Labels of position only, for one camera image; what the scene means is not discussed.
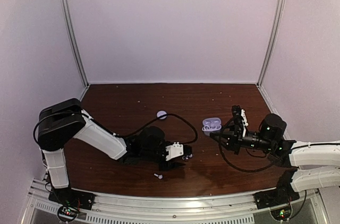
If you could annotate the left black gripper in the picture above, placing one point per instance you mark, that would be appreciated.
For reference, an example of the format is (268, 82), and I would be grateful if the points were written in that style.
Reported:
(170, 165)

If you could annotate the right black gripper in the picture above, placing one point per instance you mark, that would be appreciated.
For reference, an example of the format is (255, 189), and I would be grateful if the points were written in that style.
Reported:
(234, 137)

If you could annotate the grey-purple earbud charging case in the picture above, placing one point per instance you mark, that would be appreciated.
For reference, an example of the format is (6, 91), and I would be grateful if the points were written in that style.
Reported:
(211, 125)

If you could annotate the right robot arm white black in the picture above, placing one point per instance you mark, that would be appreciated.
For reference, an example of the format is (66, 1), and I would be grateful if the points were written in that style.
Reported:
(310, 165)

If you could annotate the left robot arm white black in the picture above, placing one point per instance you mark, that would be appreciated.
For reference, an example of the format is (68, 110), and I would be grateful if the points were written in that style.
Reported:
(68, 120)

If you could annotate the round lilac earbud case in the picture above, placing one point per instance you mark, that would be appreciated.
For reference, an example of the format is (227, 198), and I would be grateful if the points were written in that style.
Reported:
(161, 114)

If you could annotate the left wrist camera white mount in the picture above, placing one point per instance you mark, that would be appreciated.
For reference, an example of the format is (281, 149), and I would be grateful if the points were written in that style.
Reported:
(176, 150)

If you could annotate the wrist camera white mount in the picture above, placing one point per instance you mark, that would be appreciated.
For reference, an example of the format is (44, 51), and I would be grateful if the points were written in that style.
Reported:
(176, 150)
(240, 121)

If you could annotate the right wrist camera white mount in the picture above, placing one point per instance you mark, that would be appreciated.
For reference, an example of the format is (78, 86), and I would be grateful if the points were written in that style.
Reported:
(240, 121)

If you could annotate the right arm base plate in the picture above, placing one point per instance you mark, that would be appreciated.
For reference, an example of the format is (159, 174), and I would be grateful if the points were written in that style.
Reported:
(274, 197)

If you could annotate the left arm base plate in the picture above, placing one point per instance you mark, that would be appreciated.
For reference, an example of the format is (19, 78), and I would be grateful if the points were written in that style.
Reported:
(74, 198)

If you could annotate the front aluminium rail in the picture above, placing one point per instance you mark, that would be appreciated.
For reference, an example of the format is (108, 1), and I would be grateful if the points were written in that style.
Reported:
(111, 208)

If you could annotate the right aluminium frame post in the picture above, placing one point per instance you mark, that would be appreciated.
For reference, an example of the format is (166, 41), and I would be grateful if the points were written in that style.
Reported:
(280, 5)

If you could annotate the aluminium frame post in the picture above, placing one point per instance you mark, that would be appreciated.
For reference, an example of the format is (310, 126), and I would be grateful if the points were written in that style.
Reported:
(73, 42)
(280, 5)

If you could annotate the left aluminium frame post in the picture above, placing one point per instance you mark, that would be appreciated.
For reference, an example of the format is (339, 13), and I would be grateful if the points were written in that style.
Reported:
(73, 42)

